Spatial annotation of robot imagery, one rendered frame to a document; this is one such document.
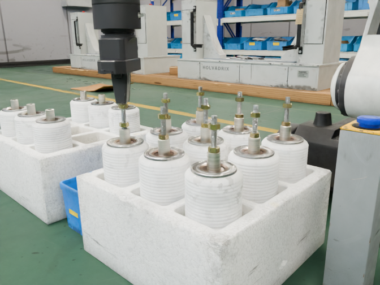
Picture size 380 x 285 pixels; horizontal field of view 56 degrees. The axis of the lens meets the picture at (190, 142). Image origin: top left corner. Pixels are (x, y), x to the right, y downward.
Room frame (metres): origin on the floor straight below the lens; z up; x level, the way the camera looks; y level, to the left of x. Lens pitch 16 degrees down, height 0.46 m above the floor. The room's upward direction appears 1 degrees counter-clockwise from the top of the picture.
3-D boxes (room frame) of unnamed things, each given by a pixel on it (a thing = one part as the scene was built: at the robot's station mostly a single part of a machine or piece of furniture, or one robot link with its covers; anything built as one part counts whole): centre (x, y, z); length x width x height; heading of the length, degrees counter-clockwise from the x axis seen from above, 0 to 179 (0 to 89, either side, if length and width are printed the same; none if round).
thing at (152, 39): (4.68, 0.88, 0.45); 1.61 x 0.57 x 0.74; 46
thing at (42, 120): (0.92, 0.37, 0.25); 0.08 x 0.08 x 0.01
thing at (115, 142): (0.71, 0.13, 0.25); 0.08 x 0.08 x 0.01
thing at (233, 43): (6.60, -0.92, 0.36); 0.50 x 0.38 x 0.21; 136
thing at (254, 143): (0.63, -0.12, 0.26); 0.02 x 0.02 x 0.03
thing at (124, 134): (0.71, 0.13, 0.26); 0.02 x 0.02 x 0.03
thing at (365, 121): (0.57, -0.30, 0.32); 0.04 x 0.04 x 0.02
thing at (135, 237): (0.71, -0.03, 0.09); 0.39 x 0.39 x 0.18; 47
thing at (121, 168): (0.71, 0.13, 0.16); 0.10 x 0.10 x 0.18
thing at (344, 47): (5.35, -2.22, 0.36); 0.50 x 0.38 x 0.21; 136
